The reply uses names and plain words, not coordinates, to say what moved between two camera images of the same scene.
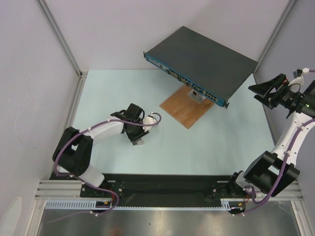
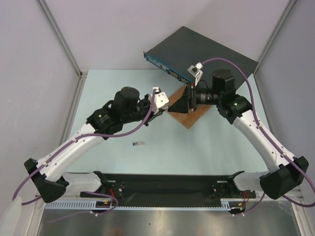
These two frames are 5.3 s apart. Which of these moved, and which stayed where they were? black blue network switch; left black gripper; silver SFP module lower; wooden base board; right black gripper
Moved: right black gripper; left black gripper
Stayed: wooden base board; black blue network switch; silver SFP module lower
